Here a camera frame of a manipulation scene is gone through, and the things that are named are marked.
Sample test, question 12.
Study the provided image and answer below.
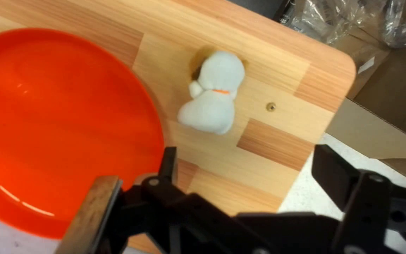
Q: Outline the clear plastic wrap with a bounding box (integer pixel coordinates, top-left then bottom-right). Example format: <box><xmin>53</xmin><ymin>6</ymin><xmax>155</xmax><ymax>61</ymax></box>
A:
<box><xmin>282</xmin><ymin>0</ymin><xmax>406</xmax><ymax>51</ymax></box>

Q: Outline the orange round plate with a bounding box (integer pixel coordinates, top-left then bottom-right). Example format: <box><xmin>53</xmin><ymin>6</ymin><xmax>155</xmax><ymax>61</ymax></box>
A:
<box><xmin>0</xmin><ymin>27</ymin><xmax>166</xmax><ymax>240</ymax></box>

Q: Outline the brown cardboard box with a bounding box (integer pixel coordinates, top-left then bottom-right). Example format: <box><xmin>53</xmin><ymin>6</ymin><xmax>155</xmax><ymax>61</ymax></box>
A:
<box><xmin>348</xmin><ymin>32</ymin><xmax>406</xmax><ymax>152</ymax></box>

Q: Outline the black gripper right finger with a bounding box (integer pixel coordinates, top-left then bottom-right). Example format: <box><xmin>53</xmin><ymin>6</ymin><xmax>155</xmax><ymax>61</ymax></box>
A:
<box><xmin>313</xmin><ymin>144</ymin><xmax>406</xmax><ymax>254</ymax></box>

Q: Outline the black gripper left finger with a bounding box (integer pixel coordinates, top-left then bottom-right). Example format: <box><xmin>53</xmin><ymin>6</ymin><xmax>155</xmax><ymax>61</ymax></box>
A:
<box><xmin>53</xmin><ymin>145</ymin><xmax>260</xmax><ymax>254</ymax></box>

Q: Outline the white plush doll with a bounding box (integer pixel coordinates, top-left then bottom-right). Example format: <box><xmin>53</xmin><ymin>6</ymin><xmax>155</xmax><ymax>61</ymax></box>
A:
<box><xmin>176</xmin><ymin>49</ymin><xmax>246</xmax><ymax>137</ymax></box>

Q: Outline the light wooden kitchen counter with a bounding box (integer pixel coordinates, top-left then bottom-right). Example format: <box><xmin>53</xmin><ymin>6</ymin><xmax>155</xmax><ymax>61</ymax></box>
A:
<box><xmin>0</xmin><ymin>0</ymin><xmax>358</xmax><ymax>254</ymax></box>

